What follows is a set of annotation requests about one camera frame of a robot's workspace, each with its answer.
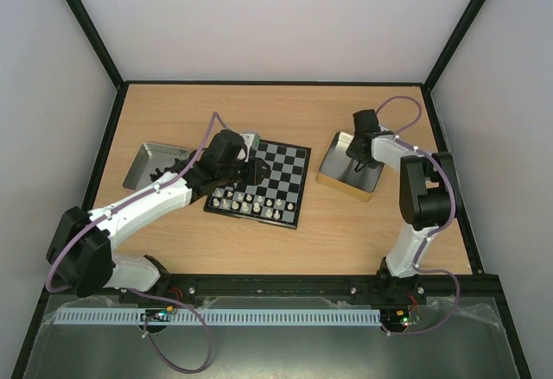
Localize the gold tin of white pieces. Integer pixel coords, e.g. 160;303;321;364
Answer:
315;131;384;203

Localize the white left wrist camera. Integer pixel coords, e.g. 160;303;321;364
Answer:
240;132;260;151

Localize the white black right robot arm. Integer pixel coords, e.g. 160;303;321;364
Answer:
346;110;458;303

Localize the black cage frame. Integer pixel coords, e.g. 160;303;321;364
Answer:
8;0;532;379

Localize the silver tray of black pieces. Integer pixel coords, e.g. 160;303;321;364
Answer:
123;142;191;191

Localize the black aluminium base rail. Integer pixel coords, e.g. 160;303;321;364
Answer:
42;273;502;306

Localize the black chess piece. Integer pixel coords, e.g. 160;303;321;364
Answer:
149;167;170;182

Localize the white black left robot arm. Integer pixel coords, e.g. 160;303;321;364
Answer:
46;129;270;298

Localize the black white chess board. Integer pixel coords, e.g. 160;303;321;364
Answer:
204;140;311;230

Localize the light blue cable duct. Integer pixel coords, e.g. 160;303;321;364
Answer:
54;308;381;326

